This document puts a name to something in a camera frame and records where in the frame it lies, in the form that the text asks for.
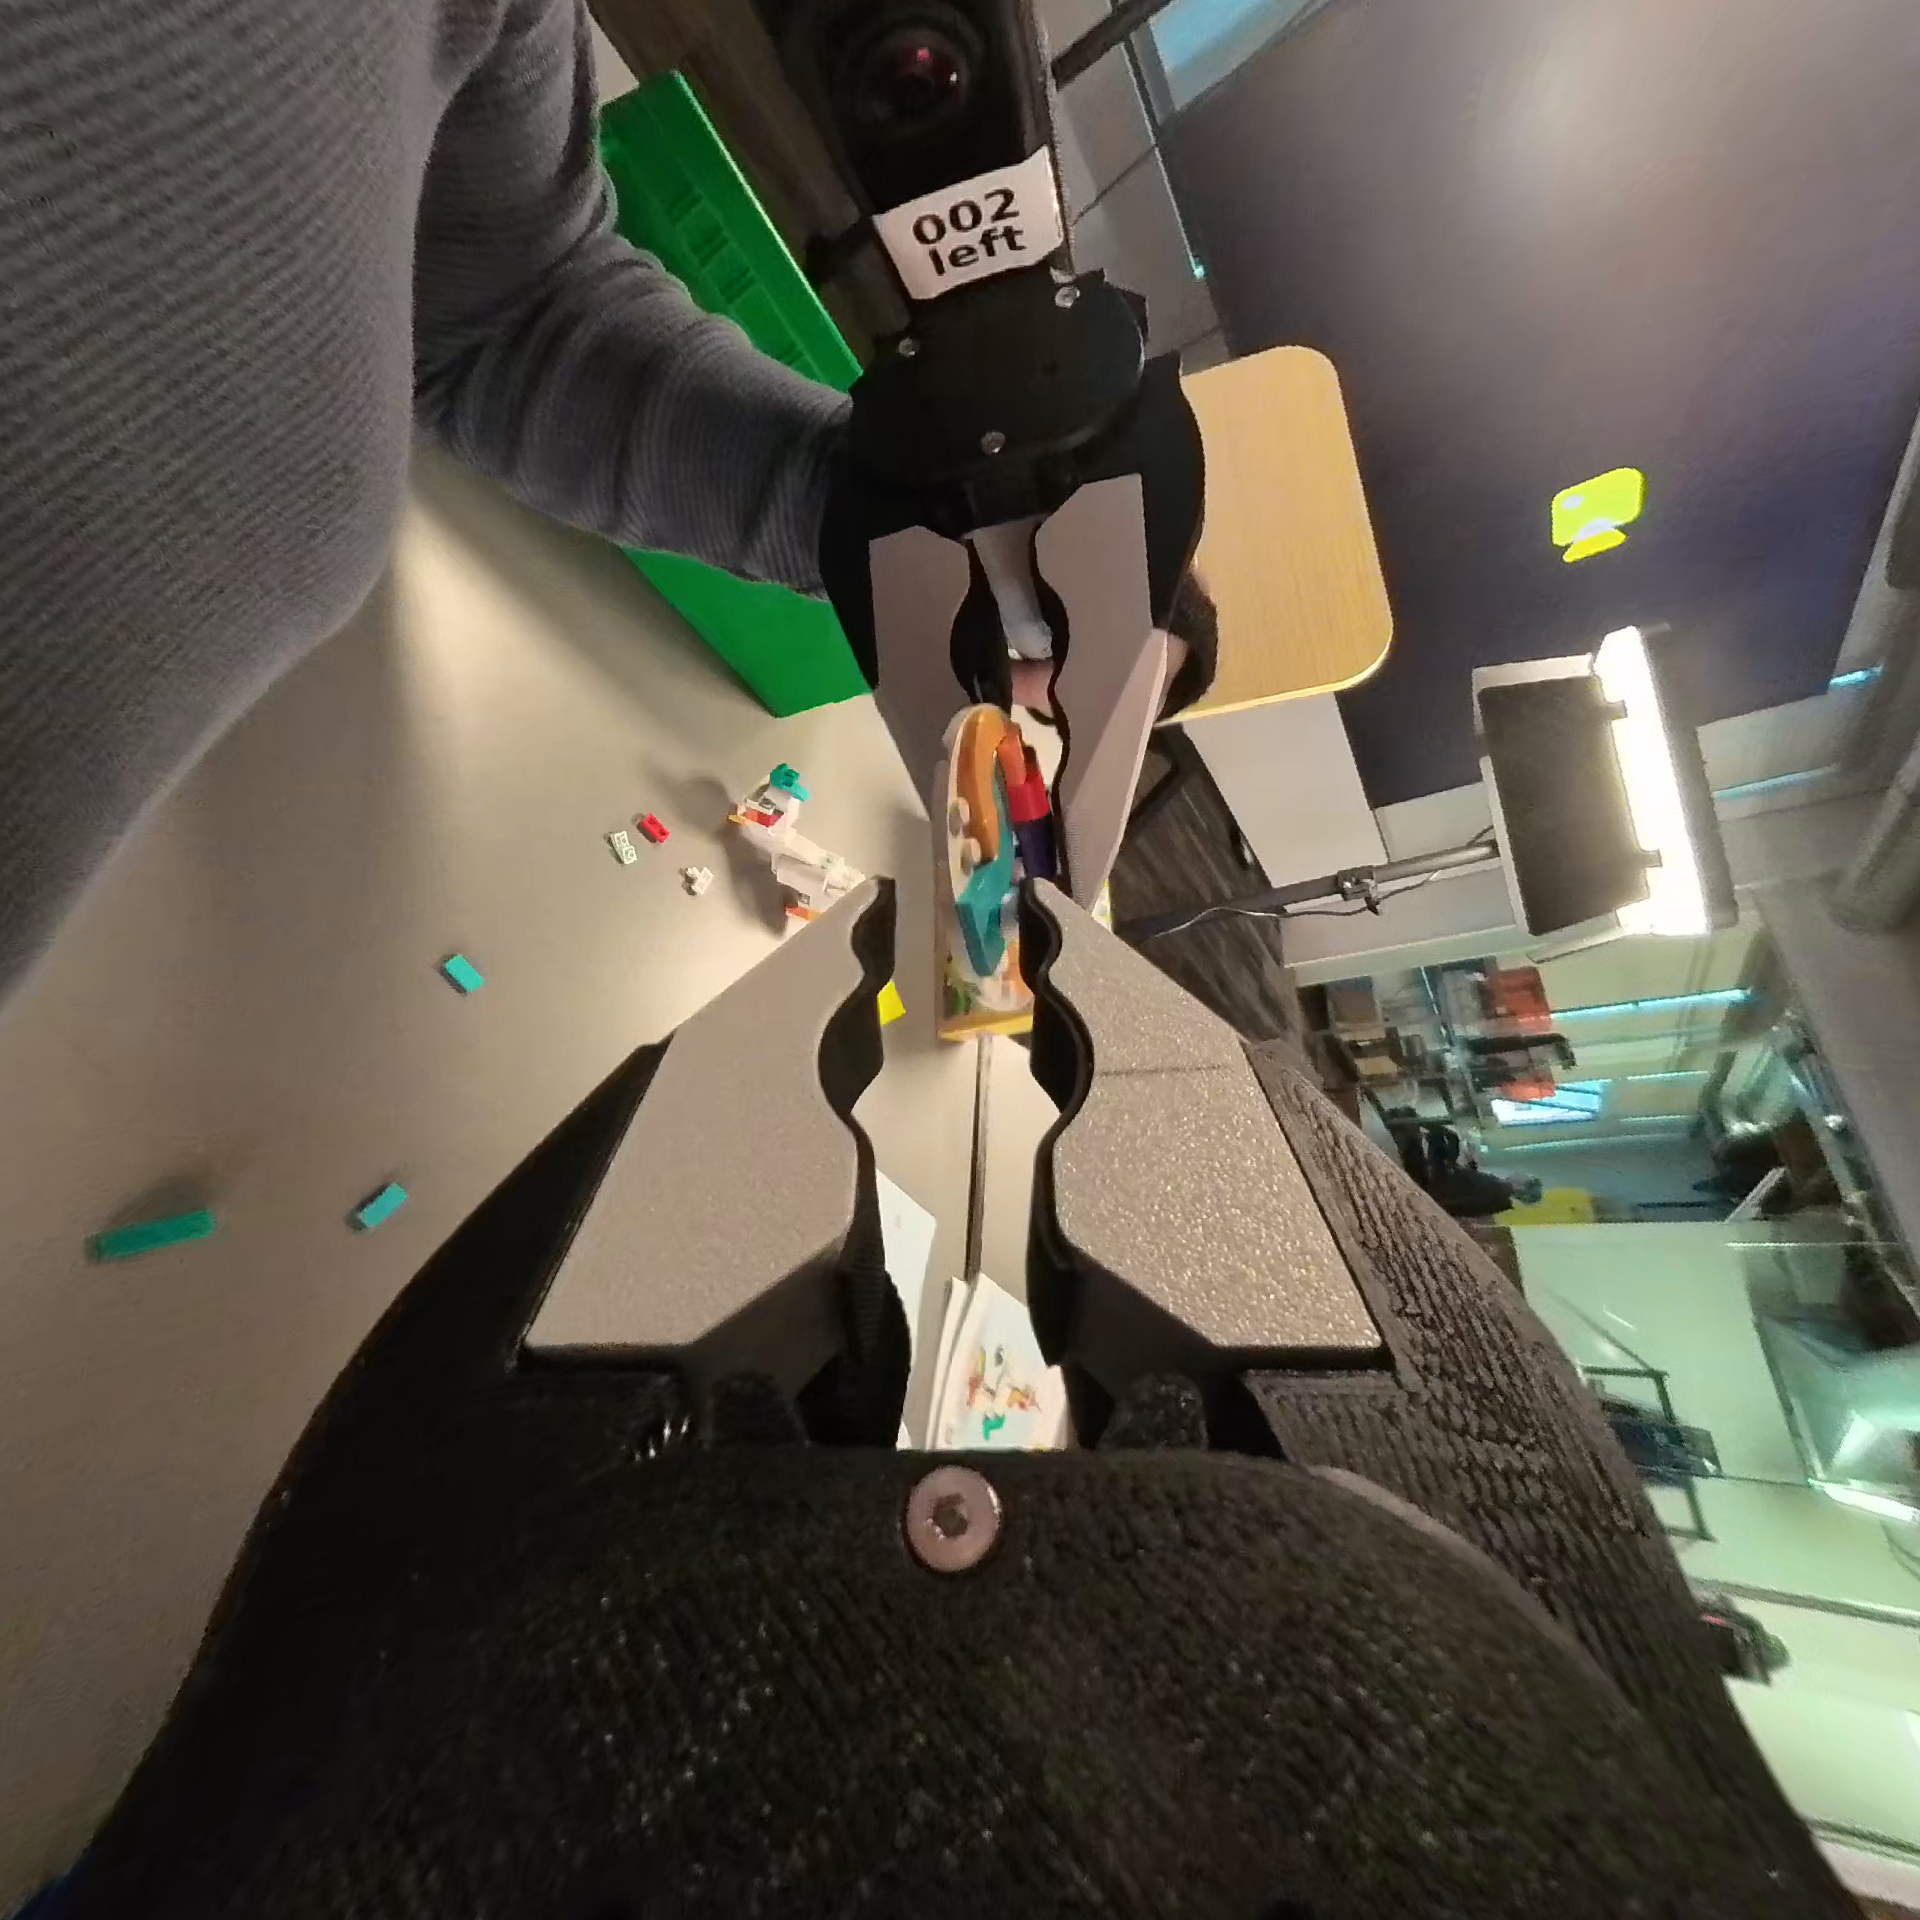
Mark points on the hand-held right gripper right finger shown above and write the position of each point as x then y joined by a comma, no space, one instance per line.
1215,1201

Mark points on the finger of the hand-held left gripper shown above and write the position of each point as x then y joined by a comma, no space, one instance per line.
913,628
1110,644

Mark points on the lego instruction booklet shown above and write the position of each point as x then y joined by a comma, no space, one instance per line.
998,1381

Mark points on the round colourful lego build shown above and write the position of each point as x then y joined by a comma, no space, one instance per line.
983,839

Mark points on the black light stand pole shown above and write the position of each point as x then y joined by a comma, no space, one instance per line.
1425,869

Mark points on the person's grey sweater torso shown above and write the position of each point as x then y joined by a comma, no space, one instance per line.
195,376

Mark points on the large dark screen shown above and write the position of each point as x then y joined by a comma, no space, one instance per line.
1576,225

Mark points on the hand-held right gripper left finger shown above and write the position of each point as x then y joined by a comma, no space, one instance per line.
705,1184

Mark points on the person's left forearm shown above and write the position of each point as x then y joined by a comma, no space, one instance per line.
630,376

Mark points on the white lego unicorn build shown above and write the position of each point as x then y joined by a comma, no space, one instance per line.
796,855

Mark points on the white softbox panel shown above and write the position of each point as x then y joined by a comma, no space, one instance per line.
1576,780

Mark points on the yellow camera icon sticker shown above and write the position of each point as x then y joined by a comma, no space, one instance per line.
1598,517

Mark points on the teal lego piece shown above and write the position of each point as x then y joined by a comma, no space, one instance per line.
150,1235
379,1205
463,973

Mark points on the person's left hand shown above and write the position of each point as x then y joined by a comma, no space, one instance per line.
1031,690

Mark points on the wooden board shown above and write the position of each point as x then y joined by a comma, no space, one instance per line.
1290,523

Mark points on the green plastic bin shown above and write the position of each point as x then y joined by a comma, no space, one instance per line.
721,240

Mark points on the yellow lego box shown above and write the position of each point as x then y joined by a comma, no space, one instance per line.
983,1013

